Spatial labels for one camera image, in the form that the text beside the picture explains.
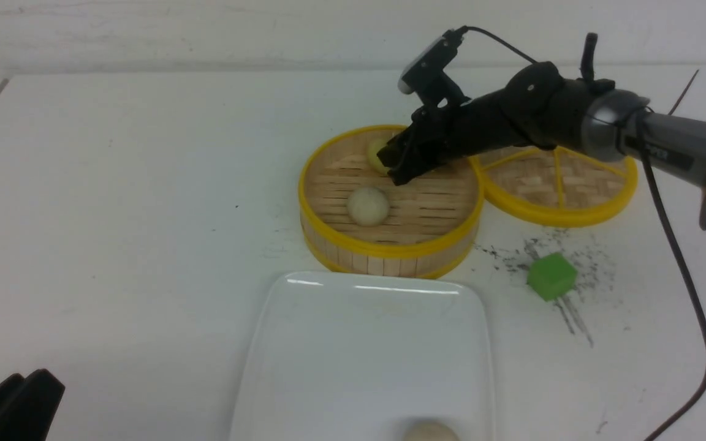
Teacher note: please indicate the bamboo steamer lid yellow rim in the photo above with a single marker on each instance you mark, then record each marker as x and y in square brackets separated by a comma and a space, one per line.
[558, 188]

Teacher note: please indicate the white steamed bun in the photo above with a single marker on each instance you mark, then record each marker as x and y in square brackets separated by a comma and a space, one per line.
[429, 430]
[368, 206]

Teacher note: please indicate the bamboo steamer basket yellow rim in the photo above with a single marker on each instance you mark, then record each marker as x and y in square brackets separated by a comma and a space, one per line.
[432, 222]

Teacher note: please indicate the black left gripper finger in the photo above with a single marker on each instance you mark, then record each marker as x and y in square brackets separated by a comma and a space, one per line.
[28, 405]

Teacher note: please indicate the white rectangular plate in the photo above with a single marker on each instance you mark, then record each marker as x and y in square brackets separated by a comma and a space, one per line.
[339, 356]

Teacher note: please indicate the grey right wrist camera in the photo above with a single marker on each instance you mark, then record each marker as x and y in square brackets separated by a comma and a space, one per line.
[425, 75]

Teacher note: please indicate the yellow steamed bun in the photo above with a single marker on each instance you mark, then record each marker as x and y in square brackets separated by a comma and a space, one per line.
[372, 151]

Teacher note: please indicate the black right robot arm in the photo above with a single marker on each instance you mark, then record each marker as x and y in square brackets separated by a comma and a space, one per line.
[538, 108]

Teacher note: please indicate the green cube block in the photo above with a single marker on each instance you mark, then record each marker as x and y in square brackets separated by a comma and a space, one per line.
[552, 276]

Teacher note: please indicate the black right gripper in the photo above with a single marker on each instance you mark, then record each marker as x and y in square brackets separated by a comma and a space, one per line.
[432, 139]

